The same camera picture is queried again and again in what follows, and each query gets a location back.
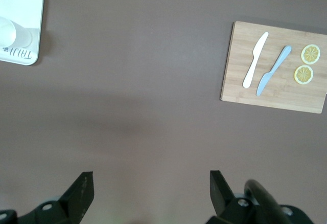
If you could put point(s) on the grey plastic knife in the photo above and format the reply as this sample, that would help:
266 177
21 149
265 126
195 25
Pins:
274 68

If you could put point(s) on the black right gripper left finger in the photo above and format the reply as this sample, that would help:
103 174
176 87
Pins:
74 201

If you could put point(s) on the yellow lemon slice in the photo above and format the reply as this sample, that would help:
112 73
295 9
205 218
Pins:
303 74
310 54

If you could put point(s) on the white bear print tray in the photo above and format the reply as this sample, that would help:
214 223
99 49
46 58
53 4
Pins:
25 1

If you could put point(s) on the white plastic knife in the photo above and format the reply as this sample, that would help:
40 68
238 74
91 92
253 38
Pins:
255 55

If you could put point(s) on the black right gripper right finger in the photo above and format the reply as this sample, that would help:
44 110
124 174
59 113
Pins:
224 203

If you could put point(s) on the bamboo cutting board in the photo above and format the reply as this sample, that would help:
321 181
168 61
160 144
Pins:
281 96

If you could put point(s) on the white plastic cup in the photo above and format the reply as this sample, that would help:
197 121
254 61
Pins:
10 33

